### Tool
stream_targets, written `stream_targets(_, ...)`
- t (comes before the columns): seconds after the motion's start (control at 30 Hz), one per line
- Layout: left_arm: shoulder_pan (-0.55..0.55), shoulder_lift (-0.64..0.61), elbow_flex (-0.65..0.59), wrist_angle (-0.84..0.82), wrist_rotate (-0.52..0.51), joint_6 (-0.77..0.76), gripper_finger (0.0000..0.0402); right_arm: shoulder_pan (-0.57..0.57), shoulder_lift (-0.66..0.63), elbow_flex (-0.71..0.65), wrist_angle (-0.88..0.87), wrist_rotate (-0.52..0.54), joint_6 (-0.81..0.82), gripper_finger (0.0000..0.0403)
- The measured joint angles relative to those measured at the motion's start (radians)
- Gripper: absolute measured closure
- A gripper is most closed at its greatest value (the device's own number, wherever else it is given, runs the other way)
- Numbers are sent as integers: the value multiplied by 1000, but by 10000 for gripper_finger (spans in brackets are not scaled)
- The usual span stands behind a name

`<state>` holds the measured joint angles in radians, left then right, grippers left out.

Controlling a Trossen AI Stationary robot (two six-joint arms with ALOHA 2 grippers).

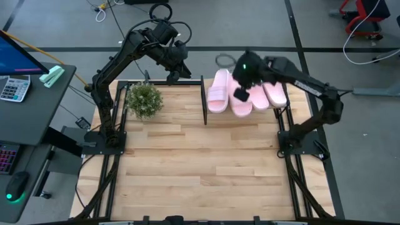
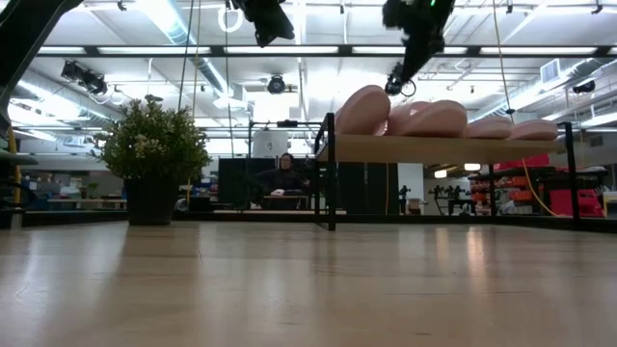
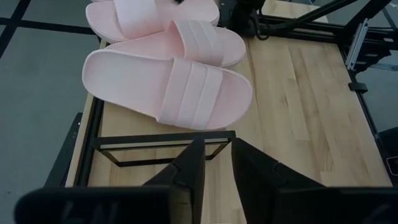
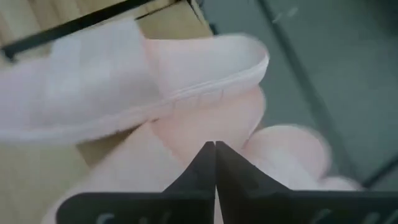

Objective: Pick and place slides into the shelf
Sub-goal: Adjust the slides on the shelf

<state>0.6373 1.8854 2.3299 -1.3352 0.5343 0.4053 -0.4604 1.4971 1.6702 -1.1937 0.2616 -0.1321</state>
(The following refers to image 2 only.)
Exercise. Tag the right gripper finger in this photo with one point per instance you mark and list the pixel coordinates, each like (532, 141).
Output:
(420, 60)

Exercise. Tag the pink foam slide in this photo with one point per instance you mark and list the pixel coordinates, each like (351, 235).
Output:
(361, 113)
(534, 131)
(434, 120)
(489, 129)

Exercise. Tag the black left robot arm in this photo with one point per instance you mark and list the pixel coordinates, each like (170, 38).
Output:
(24, 38)

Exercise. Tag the black overhead light bar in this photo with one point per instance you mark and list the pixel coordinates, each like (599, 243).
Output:
(159, 50)

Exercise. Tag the white panel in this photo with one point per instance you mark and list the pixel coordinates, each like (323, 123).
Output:
(270, 143)

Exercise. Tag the person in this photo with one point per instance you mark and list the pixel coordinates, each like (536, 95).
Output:
(279, 180)

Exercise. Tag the green artificial plant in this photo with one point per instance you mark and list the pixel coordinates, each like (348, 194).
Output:
(152, 140)

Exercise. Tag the black ceiling spotlight cluster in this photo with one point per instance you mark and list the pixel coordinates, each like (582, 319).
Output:
(87, 79)

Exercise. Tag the rack with red bins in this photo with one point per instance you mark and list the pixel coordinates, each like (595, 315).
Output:
(578, 200)

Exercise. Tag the black plant pot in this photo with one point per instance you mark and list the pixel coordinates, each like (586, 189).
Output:
(150, 200)

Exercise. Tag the yellow slanted pole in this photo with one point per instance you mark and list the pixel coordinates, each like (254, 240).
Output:
(14, 168)

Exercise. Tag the wooden shelf with black frame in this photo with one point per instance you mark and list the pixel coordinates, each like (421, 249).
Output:
(434, 149)

